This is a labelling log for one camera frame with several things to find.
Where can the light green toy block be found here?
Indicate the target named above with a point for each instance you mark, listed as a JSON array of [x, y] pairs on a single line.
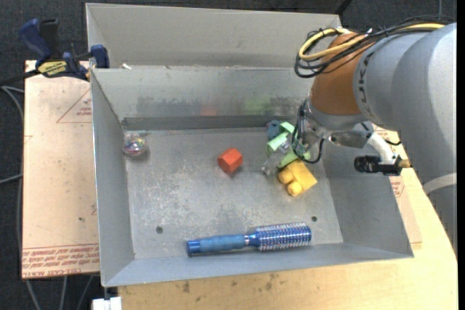
[[278, 143]]

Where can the clear iridescent glass ball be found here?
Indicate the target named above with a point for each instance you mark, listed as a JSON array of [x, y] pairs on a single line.
[[135, 145]]

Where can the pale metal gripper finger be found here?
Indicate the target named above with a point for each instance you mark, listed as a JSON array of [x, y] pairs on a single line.
[[273, 162]]

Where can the yellow toy block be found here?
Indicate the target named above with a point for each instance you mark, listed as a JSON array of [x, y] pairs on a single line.
[[299, 178]]

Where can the blue hairbrush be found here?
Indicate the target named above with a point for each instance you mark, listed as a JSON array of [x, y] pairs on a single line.
[[254, 240]]

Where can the brown cardboard board red print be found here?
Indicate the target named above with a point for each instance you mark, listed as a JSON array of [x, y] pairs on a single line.
[[58, 174]]

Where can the grey metal bin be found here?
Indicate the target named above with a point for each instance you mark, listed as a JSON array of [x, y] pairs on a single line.
[[203, 199]]

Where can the black cylinder on white bracket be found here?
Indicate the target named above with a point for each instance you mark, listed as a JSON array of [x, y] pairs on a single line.
[[374, 163]]

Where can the red-orange block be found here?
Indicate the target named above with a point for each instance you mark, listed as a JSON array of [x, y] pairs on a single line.
[[230, 159]]

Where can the grey-blue small toy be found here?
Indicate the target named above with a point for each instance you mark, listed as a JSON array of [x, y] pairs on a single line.
[[273, 130]]

